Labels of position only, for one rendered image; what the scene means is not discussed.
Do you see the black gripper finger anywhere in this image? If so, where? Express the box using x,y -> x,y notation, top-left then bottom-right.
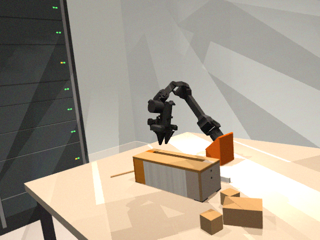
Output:
164,130 -> 175,144
153,130 -> 166,146

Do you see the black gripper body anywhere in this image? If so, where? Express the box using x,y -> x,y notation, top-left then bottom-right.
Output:
150,113 -> 178,132

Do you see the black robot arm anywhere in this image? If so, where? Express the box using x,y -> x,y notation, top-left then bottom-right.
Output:
147,81 -> 224,142

